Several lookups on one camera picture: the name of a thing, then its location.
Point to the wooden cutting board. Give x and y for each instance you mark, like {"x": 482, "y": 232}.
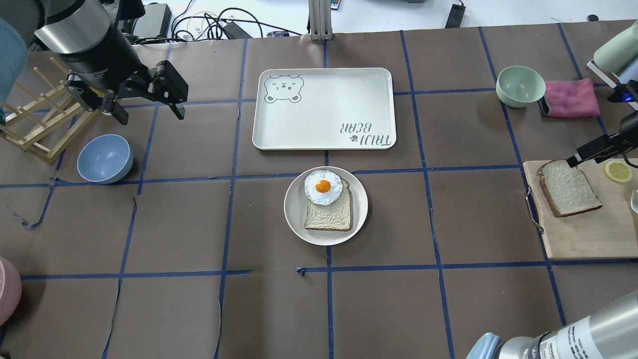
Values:
{"x": 608, "y": 232}

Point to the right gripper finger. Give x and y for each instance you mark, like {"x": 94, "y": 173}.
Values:
{"x": 600, "y": 149}

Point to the cream round plate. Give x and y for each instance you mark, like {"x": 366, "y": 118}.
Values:
{"x": 295, "y": 209}

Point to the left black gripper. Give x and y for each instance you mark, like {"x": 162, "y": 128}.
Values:
{"x": 105, "y": 63}

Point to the pink bowl with ice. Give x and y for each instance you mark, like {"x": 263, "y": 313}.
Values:
{"x": 10, "y": 289}

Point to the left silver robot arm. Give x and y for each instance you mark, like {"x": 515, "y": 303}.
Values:
{"x": 85, "y": 35}

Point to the green hanging mug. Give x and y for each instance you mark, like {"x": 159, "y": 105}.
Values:
{"x": 619, "y": 51}

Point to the aluminium frame post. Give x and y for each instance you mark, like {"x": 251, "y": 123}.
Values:
{"x": 320, "y": 20}

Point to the green bowl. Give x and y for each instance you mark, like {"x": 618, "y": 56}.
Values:
{"x": 519, "y": 86}

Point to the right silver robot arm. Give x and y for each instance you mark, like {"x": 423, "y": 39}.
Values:
{"x": 561, "y": 52}

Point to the lemon slice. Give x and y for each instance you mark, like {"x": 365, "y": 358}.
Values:
{"x": 618, "y": 171}

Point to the blue bowl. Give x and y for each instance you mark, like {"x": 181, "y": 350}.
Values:
{"x": 105, "y": 159}

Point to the wooden dish rack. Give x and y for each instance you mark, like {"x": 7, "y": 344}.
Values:
{"x": 50, "y": 120}

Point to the bread slice on plate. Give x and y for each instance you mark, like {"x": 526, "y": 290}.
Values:
{"x": 336, "y": 216}

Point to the pink cloth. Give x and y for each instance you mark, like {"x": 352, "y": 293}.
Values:
{"x": 569, "y": 99}

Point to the bread slice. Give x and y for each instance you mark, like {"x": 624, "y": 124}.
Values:
{"x": 566, "y": 189}
{"x": 336, "y": 216}

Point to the white bear tray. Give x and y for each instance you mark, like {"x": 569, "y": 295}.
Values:
{"x": 325, "y": 109}

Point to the fried egg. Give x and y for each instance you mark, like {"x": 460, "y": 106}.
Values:
{"x": 323, "y": 187}

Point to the white wire cup rack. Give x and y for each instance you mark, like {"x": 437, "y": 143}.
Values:
{"x": 611, "y": 82}

